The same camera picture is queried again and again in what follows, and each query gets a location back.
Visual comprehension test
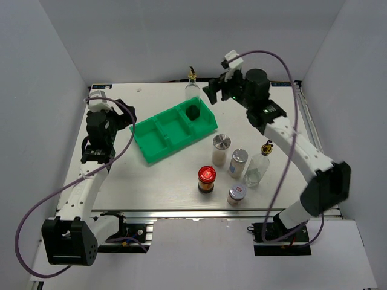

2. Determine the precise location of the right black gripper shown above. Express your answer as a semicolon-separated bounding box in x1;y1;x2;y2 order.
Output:
202;67;254;110

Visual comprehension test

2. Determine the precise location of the glass bottle with dark bottom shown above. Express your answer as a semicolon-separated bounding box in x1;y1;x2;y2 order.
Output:
184;66;200;121

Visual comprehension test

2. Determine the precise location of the glass bottle gold black pourer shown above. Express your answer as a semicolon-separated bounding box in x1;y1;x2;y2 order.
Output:
244;140;274;188

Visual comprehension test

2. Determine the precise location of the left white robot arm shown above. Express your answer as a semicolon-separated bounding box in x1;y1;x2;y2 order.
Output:
42;99;137;266

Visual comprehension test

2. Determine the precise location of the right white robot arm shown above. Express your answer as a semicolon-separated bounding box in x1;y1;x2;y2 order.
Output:
203;69;351;242

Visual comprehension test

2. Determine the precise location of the left blue table label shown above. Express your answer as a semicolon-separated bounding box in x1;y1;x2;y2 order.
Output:
91;84;112;90

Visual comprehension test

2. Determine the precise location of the blue table label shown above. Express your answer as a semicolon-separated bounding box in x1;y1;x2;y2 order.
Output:
270;82;292;87
91;84;112;90

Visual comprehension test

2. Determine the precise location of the green three-compartment bin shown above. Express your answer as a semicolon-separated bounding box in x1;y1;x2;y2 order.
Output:
130;99;218;164

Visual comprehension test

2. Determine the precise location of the jar with flat silver lid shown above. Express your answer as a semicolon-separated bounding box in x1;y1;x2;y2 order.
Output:
212;134;231;166

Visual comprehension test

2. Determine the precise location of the right blue table label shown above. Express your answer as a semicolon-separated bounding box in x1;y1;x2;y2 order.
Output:
270;82;292;87

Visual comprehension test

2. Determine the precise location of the blue label silver lid shaker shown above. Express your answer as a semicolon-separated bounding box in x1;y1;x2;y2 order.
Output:
228;149;249;178

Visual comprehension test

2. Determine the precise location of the red lid dark sauce jar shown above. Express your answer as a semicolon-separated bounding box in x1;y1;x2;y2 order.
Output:
198;166;216;194

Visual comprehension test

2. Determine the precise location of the small red label spice jar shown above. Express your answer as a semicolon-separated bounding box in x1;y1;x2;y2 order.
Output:
227;184;247;205

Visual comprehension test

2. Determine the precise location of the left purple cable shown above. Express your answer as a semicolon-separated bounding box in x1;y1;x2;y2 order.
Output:
14;97;137;278

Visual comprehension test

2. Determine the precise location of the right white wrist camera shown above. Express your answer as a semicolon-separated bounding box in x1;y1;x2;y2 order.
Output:
221;50;243;82

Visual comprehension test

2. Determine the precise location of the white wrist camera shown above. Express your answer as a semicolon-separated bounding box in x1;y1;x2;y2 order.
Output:
221;50;243;82
86;90;112;112

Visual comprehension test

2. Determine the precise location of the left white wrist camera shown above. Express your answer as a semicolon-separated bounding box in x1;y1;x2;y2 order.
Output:
86;90;112;112

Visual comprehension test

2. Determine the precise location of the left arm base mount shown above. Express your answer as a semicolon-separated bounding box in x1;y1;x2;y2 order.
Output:
92;211;154;254

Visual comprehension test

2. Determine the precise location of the front aluminium table rail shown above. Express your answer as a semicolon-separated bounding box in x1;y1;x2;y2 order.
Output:
54;208;342;223

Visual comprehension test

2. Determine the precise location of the aluminium table rail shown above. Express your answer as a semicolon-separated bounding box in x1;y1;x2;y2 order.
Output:
294;81;348;216
54;208;342;223

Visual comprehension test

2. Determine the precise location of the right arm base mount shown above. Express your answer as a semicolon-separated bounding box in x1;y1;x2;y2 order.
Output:
247;223;312;257

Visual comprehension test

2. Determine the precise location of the right aluminium table rail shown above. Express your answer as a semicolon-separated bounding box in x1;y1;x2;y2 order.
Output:
294;81;348;216

